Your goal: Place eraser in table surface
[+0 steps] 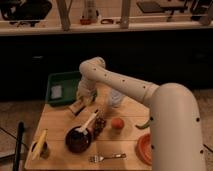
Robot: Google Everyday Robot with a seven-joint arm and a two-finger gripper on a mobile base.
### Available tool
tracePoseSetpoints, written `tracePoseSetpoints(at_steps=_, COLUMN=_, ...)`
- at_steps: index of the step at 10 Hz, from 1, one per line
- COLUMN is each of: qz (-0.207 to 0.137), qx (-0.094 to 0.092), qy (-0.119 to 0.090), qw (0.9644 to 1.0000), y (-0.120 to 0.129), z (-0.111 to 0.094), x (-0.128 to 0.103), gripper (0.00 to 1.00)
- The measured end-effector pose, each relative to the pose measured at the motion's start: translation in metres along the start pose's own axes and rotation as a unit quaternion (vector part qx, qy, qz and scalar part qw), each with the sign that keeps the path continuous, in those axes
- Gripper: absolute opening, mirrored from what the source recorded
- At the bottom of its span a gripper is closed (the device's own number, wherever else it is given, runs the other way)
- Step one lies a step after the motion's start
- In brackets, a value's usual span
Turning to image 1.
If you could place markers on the black office chair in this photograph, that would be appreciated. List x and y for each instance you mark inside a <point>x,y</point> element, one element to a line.
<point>29,12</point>

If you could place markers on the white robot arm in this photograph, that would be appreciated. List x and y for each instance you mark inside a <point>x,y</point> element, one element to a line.
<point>175,124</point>

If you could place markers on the yellow banana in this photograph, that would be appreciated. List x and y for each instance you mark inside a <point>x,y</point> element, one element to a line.
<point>39,145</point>

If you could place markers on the white sponge in tray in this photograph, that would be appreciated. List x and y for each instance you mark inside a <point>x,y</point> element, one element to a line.
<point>56,92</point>

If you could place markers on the tan block eraser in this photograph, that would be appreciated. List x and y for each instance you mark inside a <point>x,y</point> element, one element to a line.
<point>76,107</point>

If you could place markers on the black pole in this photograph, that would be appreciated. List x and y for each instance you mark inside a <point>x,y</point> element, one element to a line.
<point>19,137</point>

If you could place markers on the white cup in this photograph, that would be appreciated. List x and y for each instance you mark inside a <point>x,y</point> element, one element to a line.
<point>115,98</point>

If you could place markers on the dark round bowl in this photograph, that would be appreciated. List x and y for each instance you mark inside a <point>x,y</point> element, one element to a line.
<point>78,142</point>

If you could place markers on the orange plate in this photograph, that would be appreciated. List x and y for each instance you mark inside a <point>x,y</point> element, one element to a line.
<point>143,149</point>

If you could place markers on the red tomato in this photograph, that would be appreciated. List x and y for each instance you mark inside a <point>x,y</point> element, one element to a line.
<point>117,123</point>

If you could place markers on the silver fork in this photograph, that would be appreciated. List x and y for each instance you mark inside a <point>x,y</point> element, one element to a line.
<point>99,158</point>

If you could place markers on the white handled spoon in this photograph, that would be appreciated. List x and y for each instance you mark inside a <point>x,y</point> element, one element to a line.
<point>84,126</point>

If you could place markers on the green plastic tray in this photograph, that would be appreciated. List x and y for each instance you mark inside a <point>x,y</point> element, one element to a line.
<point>69,82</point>

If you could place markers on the dark grape bunch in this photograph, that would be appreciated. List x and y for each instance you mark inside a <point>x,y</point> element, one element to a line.
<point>99,125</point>

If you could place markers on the green chili pepper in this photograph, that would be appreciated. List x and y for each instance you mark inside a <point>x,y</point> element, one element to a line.
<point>144,126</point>

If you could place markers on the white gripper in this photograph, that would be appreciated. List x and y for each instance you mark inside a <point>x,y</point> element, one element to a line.
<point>86,89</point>

